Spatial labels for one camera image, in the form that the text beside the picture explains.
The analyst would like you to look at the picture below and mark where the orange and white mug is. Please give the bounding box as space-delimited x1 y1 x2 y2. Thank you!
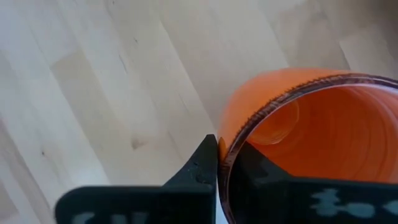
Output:
216 67 398 224

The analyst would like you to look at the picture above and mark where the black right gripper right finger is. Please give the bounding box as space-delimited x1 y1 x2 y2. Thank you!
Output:
228 141 398 224

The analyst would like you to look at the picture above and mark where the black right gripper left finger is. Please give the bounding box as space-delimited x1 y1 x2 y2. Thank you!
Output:
55 134 218 224

